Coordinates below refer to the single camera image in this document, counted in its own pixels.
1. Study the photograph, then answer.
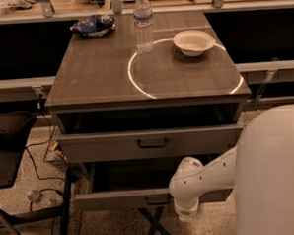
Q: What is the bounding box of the grey drawer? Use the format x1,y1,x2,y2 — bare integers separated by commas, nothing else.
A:
72,154,236,213
58,124,243,163

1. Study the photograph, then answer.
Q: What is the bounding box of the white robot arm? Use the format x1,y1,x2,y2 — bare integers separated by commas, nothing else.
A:
169,104,294,235

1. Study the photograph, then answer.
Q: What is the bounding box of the grey drawer cabinet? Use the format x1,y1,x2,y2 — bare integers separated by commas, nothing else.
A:
39,7,257,182

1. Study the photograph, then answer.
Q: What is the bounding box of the grey top drawer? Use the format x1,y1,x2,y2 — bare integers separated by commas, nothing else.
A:
58,124,243,163

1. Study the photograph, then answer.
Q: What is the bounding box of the white paper bowl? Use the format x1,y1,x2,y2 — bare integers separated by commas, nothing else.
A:
173,30,215,57

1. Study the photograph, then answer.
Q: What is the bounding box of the clear plastic water bottle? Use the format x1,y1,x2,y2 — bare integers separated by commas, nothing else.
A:
133,0,154,54

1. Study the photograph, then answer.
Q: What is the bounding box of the blue chip bag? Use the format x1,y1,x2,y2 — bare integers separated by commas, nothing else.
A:
70,14,115,38

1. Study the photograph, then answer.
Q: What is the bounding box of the white round floor device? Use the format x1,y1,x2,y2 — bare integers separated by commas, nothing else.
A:
28,190,50,211

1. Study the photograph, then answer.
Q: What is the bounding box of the dark office chair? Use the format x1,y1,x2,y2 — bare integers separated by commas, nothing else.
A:
0,111,37,189

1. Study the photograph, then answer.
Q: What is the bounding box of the wire mesh basket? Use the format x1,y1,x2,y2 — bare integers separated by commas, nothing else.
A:
43,127,68,172

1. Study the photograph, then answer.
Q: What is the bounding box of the black power cable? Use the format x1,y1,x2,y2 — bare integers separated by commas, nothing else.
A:
21,91,69,235

